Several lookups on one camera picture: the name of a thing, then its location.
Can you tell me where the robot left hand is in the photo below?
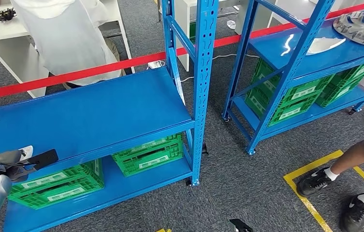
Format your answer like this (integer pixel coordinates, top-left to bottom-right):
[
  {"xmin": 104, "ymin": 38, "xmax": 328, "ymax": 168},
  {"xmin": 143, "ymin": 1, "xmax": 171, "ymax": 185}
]
[{"xmin": 0, "ymin": 149, "xmax": 29, "ymax": 184}]

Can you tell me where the white plastic shell part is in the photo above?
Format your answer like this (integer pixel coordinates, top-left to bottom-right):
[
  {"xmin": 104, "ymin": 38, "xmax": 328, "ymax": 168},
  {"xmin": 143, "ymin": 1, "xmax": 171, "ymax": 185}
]
[
  {"xmin": 17, "ymin": 145, "xmax": 34, "ymax": 162},
  {"xmin": 306, "ymin": 37, "xmax": 346, "ymax": 56}
]

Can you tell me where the blue metal shelf rack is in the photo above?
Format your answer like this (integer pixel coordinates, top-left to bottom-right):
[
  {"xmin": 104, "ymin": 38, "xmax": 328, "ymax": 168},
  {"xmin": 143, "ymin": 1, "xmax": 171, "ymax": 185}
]
[
  {"xmin": 0, "ymin": 0, "xmax": 219, "ymax": 232},
  {"xmin": 221, "ymin": 0, "xmax": 364, "ymax": 156}
]

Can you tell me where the person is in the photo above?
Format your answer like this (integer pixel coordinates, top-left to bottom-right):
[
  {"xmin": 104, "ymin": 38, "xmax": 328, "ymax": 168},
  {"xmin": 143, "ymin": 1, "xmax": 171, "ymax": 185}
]
[
  {"xmin": 296, "ymin": 70, "xmax": 364, "ymax": 232},
  {"xmin": 10, "ymin": 0, "xmax": 126, "ymax": 90}
]

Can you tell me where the red barrier belt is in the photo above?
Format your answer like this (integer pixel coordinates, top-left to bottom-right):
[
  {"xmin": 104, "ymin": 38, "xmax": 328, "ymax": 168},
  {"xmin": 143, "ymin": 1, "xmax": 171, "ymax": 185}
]
[{"xmin": 0, "ymin": 0, "xmax": 364, "ymax": 99}]

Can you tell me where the yellow floor tape square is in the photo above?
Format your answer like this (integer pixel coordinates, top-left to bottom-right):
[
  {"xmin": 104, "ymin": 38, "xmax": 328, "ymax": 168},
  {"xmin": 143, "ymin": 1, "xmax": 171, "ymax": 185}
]
[{"xmin": 283, "ymin": 149, "xmax": 364, "ymax": 232}]

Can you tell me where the white desk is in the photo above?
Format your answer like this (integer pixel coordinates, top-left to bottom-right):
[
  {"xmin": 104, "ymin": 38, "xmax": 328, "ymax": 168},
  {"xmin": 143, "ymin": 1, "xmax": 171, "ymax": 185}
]
[{"xmin": 0, "ymin": 0, "xmax": 136, "ymax": 99}]

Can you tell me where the person's black shoe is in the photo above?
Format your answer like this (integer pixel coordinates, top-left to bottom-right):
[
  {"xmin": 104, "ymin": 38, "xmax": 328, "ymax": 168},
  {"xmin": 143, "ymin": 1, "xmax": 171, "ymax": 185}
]
[
  {"xmin": 339, "ymin": 193, "xmax": 364, "ymax": 232},
  {"xmin": 296, "ymin": 167, "xmax": 333, "ymax": 198}
]

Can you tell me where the small black device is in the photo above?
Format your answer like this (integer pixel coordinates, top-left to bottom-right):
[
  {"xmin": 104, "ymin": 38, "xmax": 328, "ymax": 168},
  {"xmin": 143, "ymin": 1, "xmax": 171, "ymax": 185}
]
[{"xmin": 0, "ymin": 8, "xmax": 17, "ymax": 22}]

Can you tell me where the white power strip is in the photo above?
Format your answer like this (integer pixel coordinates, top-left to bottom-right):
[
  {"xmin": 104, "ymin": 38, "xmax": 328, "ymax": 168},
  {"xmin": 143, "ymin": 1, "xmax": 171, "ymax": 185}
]
[{"xmin": 147, "ymin": 60, "xmax": 166, "ymax": 70}]

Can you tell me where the white furniture panel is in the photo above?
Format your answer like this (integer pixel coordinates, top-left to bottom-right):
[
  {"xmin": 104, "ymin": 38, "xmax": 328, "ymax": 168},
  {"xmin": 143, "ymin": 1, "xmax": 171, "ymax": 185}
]
[{"xmin": 174, "ymin": 0, "xmax": 190, "ymax": 72}]

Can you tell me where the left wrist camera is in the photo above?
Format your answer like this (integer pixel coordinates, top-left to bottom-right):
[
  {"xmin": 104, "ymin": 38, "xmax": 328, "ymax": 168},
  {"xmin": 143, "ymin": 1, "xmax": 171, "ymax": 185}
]
[{"xmin": 25, "ymin": 148, "xmax": 59, "ymax": 171}]

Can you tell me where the white cable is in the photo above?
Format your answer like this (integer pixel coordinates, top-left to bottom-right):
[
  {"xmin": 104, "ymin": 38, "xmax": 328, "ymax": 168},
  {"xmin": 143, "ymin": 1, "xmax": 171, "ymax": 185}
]
[{"xmin": 180, "ymin": 54, "xmax": 261, "ymax": 82}]

